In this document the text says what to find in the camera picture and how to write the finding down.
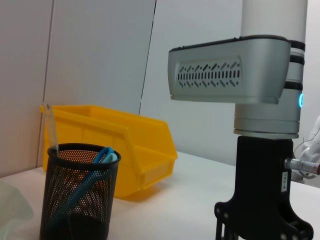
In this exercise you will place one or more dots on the black mesh pen holder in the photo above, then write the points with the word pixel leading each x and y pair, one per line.
pixel 51 175

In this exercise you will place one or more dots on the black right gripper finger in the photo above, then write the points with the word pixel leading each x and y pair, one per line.
pixel 221 231

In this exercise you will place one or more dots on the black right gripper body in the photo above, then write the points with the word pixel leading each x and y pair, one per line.
pixel 262 187

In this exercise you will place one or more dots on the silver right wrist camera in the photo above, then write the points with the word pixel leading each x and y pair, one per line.
pixel 225 75

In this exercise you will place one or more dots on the clear plastic ruler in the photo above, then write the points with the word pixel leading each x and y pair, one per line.
pixel 52 130

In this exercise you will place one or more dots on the yellow plastic bin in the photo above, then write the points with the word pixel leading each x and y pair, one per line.
pixel 112 130

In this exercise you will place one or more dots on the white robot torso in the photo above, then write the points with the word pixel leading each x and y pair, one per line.
pixel 312 147

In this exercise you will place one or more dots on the blue sheathed scissors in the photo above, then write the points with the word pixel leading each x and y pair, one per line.
pixel 106 156

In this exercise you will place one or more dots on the pale green glass fruit plate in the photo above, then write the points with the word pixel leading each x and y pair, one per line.
pixel 12 212

